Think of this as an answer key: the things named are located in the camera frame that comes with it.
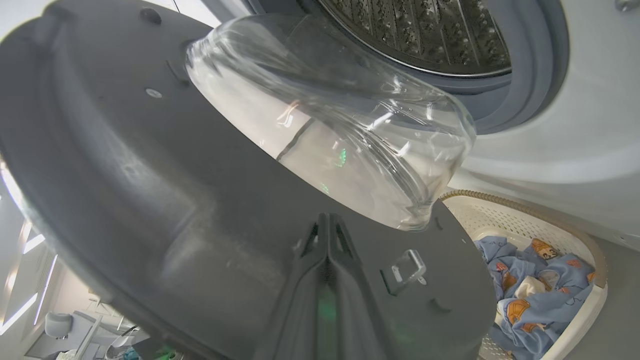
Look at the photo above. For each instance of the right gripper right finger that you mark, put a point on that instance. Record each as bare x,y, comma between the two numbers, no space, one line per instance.
355,310

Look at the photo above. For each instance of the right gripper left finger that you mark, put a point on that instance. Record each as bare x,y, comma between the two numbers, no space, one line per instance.
300,310

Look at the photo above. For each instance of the blue bear-print garment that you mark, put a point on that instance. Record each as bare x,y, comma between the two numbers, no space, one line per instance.
505,255
535,320

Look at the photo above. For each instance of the dark round glass washer door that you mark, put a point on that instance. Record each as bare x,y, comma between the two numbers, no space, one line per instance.
125,175

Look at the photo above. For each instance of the cream perforated laundry basket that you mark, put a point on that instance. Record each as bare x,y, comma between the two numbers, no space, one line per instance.
500,215

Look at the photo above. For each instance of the white front-load washing machine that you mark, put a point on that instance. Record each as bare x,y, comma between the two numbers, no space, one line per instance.
575,125

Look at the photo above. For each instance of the grey rubber door gasket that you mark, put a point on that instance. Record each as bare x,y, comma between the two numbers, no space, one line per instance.
535,60

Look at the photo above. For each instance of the perforated steel washer drum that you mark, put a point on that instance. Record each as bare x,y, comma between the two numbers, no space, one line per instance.
425,35

